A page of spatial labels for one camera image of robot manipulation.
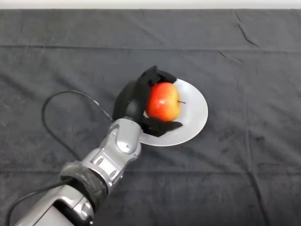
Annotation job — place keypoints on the black cloth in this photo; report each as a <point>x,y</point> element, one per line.
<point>211,183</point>

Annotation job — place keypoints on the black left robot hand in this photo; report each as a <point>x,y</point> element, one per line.
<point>135,99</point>

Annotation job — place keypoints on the red and yellow apple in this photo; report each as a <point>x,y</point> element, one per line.
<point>163,103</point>

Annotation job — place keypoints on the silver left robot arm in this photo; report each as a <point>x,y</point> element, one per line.
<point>113,155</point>

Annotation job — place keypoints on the white round plate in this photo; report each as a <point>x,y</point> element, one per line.
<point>192,117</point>

